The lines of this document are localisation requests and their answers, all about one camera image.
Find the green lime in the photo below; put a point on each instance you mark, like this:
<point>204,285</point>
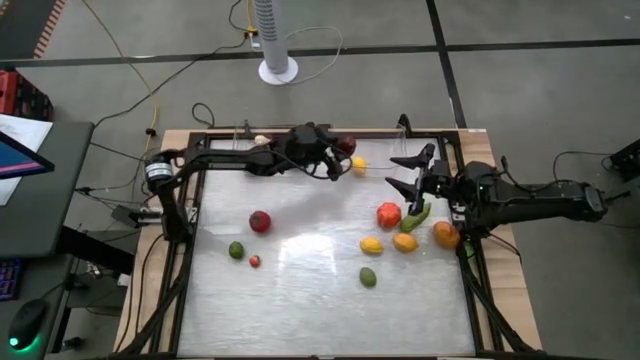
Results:
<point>236,249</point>

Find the black table frame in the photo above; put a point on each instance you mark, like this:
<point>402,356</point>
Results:
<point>477,320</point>

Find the white garlic bulb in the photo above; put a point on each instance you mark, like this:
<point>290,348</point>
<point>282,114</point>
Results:
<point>261,140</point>

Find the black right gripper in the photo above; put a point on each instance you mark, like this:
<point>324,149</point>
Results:
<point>437,180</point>

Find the large orange fruit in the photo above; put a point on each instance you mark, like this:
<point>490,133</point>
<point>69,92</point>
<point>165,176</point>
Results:
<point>446,235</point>

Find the orange-yellow mango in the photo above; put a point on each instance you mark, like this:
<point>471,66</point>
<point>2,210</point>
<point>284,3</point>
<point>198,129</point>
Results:
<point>405,242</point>

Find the red crate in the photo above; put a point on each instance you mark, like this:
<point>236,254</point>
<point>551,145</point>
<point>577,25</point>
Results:
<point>12,92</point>

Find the dark red plum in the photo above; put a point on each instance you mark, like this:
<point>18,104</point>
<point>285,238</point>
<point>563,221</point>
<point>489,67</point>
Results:
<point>347,146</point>

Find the blue screen monitor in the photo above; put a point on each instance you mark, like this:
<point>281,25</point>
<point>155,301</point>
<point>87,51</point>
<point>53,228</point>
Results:
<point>17,160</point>

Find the clear plastic basket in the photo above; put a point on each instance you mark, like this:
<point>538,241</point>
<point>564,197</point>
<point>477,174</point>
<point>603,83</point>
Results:
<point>245,142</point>
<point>385,167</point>

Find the dark rug with striped edge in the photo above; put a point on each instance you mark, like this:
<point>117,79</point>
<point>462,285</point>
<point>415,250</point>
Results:
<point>22,25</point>

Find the black computer mouse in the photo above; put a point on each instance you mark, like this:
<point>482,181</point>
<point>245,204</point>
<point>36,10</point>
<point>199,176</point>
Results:
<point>27,322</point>

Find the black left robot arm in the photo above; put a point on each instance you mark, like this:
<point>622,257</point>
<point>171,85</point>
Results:
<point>220,159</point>

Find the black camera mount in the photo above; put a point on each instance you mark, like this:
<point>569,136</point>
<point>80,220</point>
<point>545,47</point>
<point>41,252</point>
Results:
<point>404,124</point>

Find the green pepper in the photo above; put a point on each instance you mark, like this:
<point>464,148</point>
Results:
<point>416,220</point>

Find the black floor device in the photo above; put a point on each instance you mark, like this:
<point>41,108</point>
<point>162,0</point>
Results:
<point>627,160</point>

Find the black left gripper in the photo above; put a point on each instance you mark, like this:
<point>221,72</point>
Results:
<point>312,147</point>

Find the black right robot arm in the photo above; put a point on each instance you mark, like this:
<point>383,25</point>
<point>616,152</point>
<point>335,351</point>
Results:
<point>530,197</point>

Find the grey desk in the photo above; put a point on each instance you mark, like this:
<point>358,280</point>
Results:
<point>45,210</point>

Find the yellow lemon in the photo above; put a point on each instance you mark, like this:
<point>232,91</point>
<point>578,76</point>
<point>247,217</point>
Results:
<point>371,245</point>
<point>358,166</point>

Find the small red cherry tomato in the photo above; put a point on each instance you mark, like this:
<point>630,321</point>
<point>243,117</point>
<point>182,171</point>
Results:
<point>254,260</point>

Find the white tower fan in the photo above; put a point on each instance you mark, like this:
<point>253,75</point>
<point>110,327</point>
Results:
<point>275,45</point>

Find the backlit keyboard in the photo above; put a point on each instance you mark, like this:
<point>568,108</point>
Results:
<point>9,280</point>

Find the green avocado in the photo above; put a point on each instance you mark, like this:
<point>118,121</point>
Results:
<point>368,277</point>

